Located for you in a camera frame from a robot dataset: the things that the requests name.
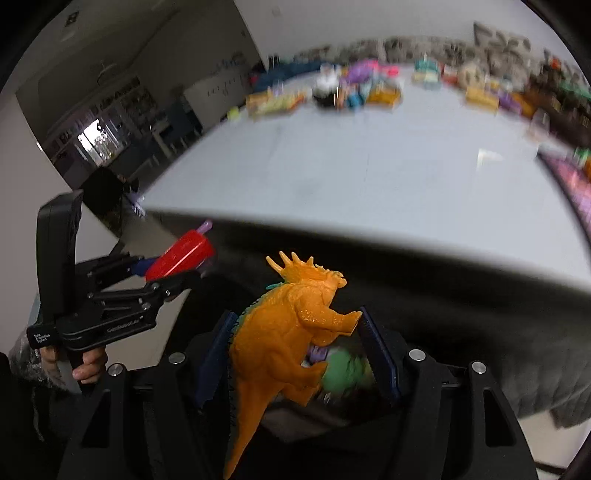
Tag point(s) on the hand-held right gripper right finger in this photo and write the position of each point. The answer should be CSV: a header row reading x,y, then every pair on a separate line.
x,y
381,360

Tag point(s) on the black chair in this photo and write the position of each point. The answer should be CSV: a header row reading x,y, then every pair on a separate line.
x,y
104,191

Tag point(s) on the clear glass cup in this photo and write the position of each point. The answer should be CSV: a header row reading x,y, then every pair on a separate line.
x,y
540,124

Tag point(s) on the grey cloth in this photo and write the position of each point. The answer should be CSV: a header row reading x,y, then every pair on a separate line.
x,y
554,369

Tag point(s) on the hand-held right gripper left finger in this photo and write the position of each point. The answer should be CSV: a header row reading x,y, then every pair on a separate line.
x,y
217,355

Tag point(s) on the brown basket with dark contents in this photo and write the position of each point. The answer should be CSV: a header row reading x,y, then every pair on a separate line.
x,y
561,99

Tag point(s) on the stack of teal boxes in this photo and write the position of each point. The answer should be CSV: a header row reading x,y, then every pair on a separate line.
x,y
425,74

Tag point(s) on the person's left hand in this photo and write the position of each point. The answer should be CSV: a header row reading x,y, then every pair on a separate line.
x,y
92,367

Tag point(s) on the white cabinet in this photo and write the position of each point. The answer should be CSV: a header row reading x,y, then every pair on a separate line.
x,y
221,94

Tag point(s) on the blue cloth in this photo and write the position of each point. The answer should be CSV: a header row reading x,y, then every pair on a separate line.
x,y
286,74

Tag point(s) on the orange box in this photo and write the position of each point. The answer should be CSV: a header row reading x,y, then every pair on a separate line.
x,y
383,95

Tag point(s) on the grey patterned cushion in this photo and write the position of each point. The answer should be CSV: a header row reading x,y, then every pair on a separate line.
x,y
503,44

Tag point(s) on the orange packet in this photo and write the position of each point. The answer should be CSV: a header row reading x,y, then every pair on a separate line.
x,y
528,104

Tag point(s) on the clear plastic bag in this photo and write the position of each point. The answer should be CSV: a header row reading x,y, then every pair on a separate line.
x,y
27,364

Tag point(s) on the black and white item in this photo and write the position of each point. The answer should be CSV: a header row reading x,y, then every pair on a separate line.
x,y
325,94

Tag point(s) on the orange dinosaur toy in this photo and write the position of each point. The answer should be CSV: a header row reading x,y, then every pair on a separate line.
x,y
277,341

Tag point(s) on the green soft toy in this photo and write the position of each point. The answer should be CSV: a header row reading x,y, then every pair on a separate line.
x,y
346,371

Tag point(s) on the bright window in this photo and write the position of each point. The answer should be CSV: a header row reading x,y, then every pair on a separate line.
x,y
94,141

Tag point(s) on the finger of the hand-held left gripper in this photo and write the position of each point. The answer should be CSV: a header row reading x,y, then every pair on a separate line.
x,y
141,267
157,290

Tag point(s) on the red popsicle toy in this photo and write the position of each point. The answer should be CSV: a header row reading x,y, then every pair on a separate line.
x,y
184,251

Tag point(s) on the purple packet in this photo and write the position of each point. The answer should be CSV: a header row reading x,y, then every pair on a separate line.
x,y
362,74

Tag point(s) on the purple wrapper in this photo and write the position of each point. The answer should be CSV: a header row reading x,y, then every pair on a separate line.
x,y
317,355

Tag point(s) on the display shelf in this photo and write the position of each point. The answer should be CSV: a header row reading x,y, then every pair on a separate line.
x,y
134,99

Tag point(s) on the grey patterned sofa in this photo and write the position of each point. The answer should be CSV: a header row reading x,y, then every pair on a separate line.
x,y
415,46

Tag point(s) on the yellow box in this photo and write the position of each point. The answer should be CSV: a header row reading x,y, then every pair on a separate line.
x,y
272,102
481,97

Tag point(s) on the black trash bag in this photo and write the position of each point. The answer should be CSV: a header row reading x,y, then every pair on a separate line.
x,y
355,408

